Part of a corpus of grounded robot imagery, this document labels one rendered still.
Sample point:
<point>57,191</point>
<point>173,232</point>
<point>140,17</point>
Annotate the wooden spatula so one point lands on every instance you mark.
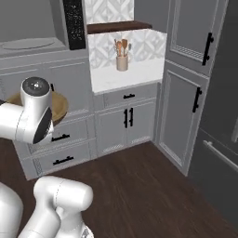
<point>124,45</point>

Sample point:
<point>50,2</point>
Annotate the dark grey fridge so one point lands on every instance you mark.
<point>217,124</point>

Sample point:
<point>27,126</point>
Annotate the grey tall cupboard door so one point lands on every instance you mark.
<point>192,28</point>
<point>178,121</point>

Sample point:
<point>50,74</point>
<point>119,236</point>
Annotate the wooden spoon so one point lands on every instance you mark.
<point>119,48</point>

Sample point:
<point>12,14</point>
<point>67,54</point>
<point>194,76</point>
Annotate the brown wooden bowl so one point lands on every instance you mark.
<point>59,107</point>

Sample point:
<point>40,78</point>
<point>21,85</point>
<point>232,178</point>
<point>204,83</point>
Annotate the grey microwave turntable plate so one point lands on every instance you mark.
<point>28,44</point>

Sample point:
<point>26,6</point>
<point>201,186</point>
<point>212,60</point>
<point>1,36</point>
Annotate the grey wide drawer front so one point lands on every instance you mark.
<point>43,162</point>
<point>77,130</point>
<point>74,83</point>

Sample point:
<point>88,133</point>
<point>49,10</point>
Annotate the grey kitchen utensil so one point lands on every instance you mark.
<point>129,49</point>

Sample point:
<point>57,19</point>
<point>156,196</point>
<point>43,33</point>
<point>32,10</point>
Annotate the grey narrow drawer front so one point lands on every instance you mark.
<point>142,93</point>

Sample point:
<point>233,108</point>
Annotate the beige utensil pot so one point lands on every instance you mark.
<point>122,63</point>

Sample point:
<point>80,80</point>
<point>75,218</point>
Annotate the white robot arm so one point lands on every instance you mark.
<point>62,192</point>

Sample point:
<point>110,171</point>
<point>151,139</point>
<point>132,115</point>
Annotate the grey microwave oven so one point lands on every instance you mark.
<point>74,24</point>

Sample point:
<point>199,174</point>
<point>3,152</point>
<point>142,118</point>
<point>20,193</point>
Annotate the dark brown wooden shelf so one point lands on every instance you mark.
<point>117,27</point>

